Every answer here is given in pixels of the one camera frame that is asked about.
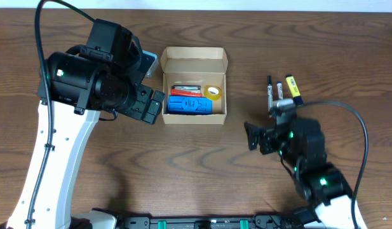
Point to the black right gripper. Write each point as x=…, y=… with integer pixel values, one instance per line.
x=267, y=136

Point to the yellow highlighter pen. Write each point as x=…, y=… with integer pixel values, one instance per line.
x=292, y=85

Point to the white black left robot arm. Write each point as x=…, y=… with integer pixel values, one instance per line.
x=105, y=74

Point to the blue whiteboard marker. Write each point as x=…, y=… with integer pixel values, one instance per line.
x=280, y=90

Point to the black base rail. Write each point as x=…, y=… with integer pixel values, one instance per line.
x=254, y=222

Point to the black whiteboard marker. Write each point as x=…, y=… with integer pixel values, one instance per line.
x=269, y=92

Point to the yellow tape roll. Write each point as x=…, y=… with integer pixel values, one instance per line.
x=212, y=92

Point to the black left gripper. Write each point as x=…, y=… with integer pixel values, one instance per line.
x=135, y=109

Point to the brown cardboard box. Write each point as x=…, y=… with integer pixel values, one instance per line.
x=195, y=66

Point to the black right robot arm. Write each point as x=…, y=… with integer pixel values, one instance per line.
x=300, y=144

